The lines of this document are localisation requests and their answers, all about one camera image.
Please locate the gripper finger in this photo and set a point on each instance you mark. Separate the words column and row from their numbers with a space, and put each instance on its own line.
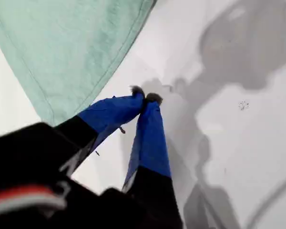
column 152, row 143
column 114, row 112

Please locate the pale green T-shirt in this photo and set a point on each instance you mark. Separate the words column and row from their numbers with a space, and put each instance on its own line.
column 62, row 47

